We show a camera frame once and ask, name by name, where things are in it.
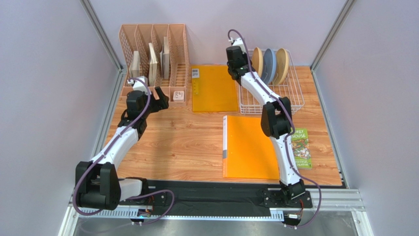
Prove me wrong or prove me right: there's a yellow beige plate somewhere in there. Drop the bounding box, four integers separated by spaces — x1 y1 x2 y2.
251 47 264 78

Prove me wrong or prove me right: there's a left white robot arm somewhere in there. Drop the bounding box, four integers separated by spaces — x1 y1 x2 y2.
73 87 169 210

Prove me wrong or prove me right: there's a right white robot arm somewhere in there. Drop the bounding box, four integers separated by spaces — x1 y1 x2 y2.
226 46 306 206

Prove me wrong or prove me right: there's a white power adapter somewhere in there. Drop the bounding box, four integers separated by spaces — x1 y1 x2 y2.
173 90 185 102

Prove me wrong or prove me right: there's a blue grey plate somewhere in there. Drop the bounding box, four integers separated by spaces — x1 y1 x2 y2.
261 49 277 85

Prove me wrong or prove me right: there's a translucent orange document folder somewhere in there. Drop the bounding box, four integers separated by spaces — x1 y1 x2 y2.
191 65 239 113

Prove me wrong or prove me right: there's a middle beige book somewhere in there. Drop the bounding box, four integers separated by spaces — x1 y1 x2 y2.
149 43 158 86

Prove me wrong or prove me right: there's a beige book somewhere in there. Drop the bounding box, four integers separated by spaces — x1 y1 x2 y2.
149 43 158 86
129 51 140 78
160 36 170 80

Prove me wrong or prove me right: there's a left beige book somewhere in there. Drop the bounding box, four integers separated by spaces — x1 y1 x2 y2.
129 51 140 78

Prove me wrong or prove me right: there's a tan wooden plate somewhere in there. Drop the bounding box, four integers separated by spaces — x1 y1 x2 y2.
272 48 290 85

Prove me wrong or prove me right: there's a right beige book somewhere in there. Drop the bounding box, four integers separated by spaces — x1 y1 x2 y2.
160 36 170 80

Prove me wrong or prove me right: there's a pink plastic file organizer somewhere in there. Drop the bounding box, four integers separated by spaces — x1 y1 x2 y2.
119 24 191 107

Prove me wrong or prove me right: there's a black base mat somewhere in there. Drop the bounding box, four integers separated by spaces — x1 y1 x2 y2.
119 179 318 218

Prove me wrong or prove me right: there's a green treehouse book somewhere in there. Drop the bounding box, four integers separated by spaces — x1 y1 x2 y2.
291 128 313 170

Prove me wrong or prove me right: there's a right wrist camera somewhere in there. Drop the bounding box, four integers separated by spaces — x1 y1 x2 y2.
229 37 246 54

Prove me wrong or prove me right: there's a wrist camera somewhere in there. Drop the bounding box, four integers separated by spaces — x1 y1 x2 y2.
229 37 246 54
127 76 149 94

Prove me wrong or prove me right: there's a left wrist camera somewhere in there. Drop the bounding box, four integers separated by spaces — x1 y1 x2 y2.
127 76 149 94

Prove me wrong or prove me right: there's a white wire dish rack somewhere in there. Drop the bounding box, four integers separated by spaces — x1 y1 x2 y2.
238 49 305 115

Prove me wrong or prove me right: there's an orange ring binder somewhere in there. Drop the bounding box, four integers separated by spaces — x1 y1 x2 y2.
222 115 279 180

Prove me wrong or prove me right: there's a left aluminium frame post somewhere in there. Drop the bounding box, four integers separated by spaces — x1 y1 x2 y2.
79 0 123 72

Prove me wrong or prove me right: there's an aluminium frame post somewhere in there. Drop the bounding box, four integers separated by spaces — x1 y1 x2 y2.
310 0 357 72
79 0 123 72

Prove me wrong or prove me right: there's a right aluminium frame post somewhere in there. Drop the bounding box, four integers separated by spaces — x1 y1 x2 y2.
310 0 357 72

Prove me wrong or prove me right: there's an aluminium front rail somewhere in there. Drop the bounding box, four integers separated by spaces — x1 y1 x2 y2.
59 180 373 236

